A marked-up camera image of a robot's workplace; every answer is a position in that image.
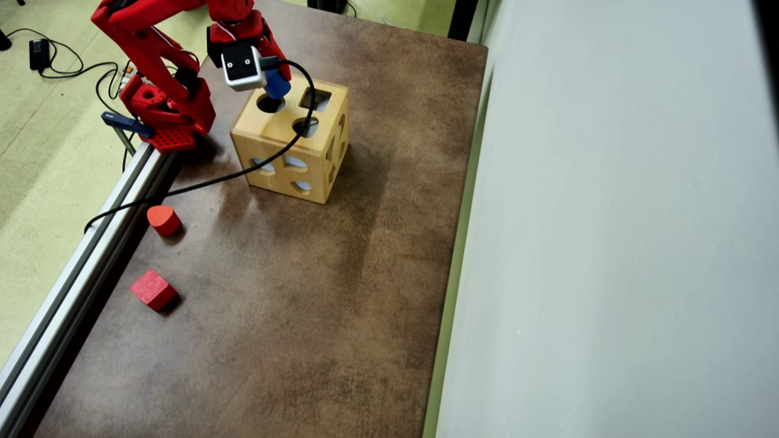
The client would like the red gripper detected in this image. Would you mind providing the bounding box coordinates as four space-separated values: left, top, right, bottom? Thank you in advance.
207 9 292 83

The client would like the blue wooden cylinder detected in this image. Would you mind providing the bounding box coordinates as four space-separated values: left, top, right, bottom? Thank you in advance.
263 68 292 101

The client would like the wooden shape sorter box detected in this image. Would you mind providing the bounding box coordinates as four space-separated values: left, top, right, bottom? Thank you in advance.
230 66 351 205

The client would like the blue clamp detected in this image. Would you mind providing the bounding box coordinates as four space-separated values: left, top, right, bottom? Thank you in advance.
101 111 154 156

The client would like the orange rounded wooden block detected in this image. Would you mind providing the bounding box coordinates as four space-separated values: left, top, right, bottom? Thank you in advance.
147 205 182 238

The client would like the black power adapter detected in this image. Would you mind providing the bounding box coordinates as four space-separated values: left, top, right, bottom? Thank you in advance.
29 38 51 71

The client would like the brown table mat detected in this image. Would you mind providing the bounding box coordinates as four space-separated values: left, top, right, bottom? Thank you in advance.
21 0 489 438

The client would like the red wooden cube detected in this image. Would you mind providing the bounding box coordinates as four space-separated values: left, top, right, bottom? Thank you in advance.
129 269 179 313

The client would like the black camera cable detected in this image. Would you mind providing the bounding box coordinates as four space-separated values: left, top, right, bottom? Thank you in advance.
84 57 316 235

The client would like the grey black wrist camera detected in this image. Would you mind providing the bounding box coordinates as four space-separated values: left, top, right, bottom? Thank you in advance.
220 44 268 92

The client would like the black vertical post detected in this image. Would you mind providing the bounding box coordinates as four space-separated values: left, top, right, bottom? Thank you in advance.
449 0 481 42

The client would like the black adapter cable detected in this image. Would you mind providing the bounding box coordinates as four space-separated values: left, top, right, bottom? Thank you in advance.
0 27 132 116

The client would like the aluminium profile rail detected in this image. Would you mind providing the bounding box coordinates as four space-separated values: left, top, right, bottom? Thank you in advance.
0 141 177 438

